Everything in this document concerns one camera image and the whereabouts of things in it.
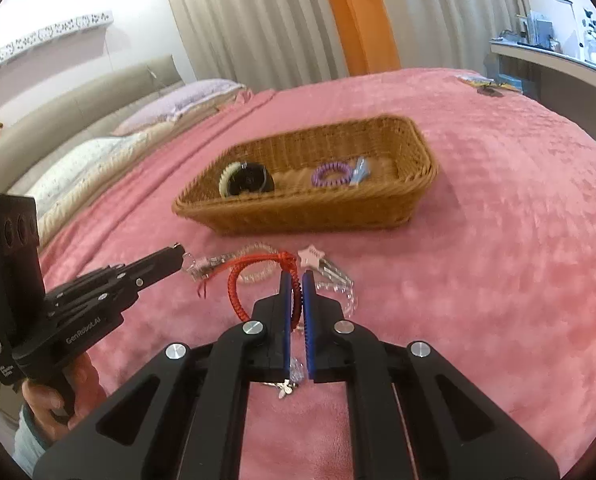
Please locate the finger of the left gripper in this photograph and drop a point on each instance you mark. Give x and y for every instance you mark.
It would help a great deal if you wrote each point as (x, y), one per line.
(154, 267)

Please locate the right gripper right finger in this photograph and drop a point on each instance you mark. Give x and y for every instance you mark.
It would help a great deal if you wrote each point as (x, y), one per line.
(412, 413)

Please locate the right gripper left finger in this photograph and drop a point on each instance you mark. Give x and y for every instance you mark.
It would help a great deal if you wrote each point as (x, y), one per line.
(182, 415)

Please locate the silver crystal jewelry pile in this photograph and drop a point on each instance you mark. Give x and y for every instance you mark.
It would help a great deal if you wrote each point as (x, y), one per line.
(292, 383)

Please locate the black wristwatch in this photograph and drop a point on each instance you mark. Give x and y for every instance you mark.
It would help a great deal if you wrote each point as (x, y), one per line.
(245, 177)

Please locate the blue crystal hair clip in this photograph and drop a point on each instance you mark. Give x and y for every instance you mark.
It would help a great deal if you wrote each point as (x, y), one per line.
(360, 171)

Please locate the person's left hand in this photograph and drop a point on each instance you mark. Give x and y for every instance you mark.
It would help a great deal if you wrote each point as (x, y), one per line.
(43, 401)

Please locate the floral white pillow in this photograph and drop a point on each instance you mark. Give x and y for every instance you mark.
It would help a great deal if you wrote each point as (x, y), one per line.
(60, 178)

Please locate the beige quilt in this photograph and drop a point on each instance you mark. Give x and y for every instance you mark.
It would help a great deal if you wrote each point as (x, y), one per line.
(96, 181)

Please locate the beige upholstered headboard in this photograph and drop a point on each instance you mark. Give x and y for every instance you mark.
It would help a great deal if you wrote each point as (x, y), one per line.
(55, 123)

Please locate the lilac pillow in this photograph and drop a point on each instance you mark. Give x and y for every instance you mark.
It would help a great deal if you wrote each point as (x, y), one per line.
(199, 95)

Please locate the pink bed blanket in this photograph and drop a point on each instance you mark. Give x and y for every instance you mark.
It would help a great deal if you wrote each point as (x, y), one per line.
(496, 269)

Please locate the brown wicker basket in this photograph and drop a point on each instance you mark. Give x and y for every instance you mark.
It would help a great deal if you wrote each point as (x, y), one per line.
(401, 169)

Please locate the grey curtains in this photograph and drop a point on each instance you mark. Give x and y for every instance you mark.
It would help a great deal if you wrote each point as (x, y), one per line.
(282, 44)

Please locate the orange curtain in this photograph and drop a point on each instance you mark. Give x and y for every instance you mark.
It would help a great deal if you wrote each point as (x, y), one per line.
(366, 36)

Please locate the booklets on bed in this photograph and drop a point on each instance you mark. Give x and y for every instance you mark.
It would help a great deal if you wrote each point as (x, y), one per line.
(487, 85)

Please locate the white desk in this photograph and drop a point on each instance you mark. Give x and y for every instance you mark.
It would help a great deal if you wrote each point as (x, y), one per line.
(565, 85)

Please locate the white desk lamp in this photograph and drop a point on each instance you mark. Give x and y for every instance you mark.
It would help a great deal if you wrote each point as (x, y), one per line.
(568, 29)

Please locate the books on desk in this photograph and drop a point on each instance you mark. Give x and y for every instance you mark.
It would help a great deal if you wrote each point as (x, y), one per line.
(538, 32)

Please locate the white vase with plant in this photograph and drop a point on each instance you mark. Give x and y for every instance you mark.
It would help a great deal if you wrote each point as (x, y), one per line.
(589, 24)

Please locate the white wall shelf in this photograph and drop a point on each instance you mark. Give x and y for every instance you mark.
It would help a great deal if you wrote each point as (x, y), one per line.
(51, 33)

